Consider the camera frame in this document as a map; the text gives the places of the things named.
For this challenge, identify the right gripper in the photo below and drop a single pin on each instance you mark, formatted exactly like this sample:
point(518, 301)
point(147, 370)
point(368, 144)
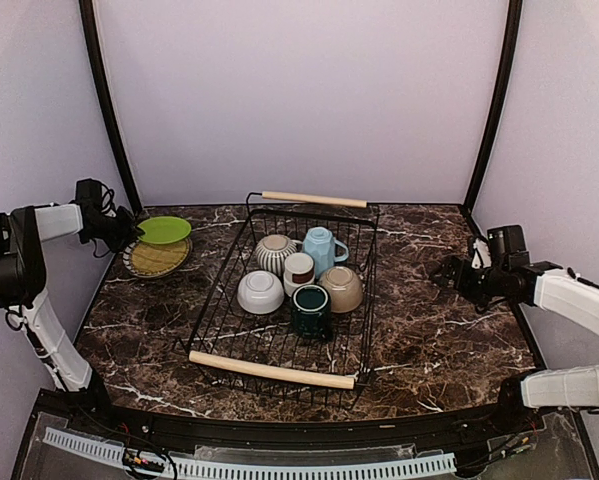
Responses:
point(449, 265)

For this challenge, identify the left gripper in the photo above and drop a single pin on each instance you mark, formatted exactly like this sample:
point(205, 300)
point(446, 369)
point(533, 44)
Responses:
point(131, 231)

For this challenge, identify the green plate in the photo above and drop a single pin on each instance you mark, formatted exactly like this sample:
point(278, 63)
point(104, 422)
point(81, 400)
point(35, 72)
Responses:
point(163, 230)

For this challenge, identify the white black striped plate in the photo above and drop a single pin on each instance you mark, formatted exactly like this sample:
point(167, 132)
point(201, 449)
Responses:
point(126, 260)

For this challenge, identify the yellow waffle pattern plate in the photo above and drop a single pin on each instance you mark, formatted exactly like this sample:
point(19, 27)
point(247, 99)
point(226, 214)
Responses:
point(161, 257)

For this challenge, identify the grey patterned glass plate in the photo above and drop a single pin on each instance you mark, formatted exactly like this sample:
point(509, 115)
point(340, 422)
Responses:
point(179, 272)

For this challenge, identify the light blue faceted mug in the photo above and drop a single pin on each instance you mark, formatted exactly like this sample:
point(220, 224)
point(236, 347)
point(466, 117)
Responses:
point(325, 250)

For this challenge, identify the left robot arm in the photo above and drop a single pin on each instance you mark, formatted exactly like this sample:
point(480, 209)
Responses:
point(23, 288)

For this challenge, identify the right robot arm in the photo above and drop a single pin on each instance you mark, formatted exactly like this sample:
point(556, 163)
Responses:
point(548, 287)

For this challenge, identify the beige ceramic bowl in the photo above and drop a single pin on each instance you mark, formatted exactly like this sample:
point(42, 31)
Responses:
point(344, 287)

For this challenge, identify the striped grey white bowl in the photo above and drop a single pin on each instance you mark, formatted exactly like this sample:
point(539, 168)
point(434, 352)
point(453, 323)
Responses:
point(272, 250)

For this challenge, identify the white ceramic bowl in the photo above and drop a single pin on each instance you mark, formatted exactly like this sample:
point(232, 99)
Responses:
point(260, 292)

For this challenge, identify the dark green mug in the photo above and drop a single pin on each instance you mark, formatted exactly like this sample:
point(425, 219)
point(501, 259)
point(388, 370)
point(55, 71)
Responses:
point(311, 313)

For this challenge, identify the white cup brown band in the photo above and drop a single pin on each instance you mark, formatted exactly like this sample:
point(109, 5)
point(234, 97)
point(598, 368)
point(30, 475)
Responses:
point(299, 270)

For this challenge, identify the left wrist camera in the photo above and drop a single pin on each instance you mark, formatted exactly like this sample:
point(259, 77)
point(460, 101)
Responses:
point(94, 193)

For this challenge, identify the black wire dish rack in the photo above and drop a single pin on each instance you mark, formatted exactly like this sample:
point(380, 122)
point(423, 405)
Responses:
point(261, 353)

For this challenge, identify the black front table rail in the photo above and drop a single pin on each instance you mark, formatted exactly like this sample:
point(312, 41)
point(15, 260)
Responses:
point(464, 429)

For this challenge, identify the white slotted cable duct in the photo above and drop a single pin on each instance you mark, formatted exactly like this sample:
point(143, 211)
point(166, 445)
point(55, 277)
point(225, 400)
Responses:
point(234, 463)

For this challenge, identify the black left frame post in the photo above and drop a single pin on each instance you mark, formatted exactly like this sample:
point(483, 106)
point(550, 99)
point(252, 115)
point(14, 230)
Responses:
point(102, 89)

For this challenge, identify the black frame post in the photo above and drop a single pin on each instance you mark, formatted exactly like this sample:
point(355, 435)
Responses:
point(102, 89)
point(505, 64)

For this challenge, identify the black right frame post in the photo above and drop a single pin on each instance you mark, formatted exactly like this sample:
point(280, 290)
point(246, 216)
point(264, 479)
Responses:
point(505, 64)

